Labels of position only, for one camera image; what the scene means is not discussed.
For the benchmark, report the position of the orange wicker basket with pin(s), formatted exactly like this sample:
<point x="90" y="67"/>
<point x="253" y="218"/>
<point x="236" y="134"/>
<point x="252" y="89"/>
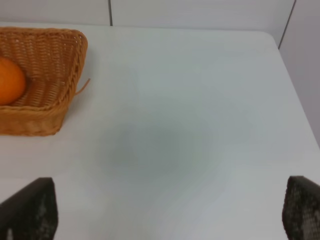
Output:
<point x="52" y="60"/>

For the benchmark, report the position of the orange with stem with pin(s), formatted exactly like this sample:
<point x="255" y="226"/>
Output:
<point x="12" y="81"/>

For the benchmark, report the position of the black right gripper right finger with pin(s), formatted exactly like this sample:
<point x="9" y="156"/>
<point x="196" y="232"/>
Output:
<point x="301" y="209"/>

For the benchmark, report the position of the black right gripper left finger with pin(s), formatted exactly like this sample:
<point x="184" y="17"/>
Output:
<point x="31" y="213"/>

